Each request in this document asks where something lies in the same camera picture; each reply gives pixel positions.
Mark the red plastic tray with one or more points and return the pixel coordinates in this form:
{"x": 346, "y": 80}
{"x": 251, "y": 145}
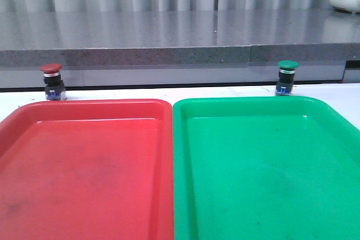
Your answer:
{"x": 88, "y": 170}

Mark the red mushroom push button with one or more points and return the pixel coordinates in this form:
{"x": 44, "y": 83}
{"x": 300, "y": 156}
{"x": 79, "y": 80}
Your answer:
{"x": 54, "y": 86}

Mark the green plastic tray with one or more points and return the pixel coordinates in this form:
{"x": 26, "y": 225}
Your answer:
{"x": 264, "y": 168}

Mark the grey stone counter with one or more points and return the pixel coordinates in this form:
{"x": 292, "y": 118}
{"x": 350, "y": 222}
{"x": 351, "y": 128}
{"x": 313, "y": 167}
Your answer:
{"x": 151, "y": 49}

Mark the green mushroom push button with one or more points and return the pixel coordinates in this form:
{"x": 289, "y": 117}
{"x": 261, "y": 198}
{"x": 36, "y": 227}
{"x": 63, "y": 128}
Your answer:
{"x": 286, "y": 75}

